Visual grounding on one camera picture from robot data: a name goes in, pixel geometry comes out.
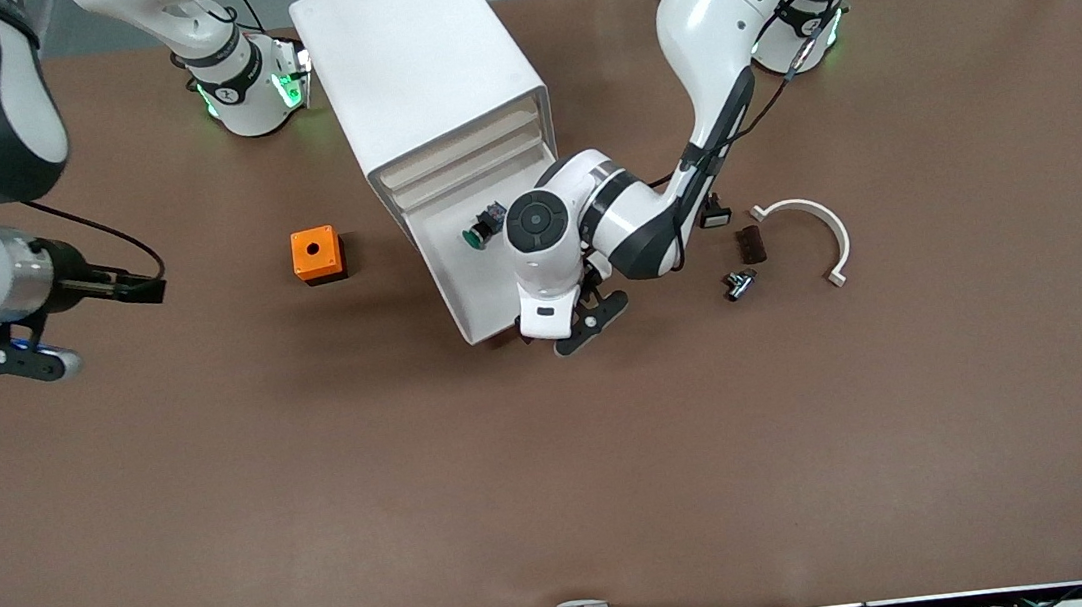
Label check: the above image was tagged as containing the white plastic drawer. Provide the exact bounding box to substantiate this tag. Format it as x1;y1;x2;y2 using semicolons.
398;143;605;353

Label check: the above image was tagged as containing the green push button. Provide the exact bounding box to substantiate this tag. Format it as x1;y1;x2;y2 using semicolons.
458;200;512;252

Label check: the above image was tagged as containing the white drawer cabinet housing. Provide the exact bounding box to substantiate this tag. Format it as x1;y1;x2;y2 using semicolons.
288;0;565;266

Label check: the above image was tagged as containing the brown table cover sheet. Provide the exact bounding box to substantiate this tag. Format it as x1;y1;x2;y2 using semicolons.
0;0;1082;607

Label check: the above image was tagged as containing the silver metal connector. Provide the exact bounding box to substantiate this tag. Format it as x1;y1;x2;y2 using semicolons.
725;268;763;303

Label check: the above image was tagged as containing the white curved plastic arc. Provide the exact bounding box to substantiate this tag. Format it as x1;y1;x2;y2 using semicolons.
749;193;856;298

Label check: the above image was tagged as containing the orange button enclosure box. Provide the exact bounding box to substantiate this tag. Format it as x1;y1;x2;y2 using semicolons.
289;224;351;289

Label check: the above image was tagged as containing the black white rectangular switch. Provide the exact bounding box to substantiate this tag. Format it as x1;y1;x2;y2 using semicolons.
696;189;734;230

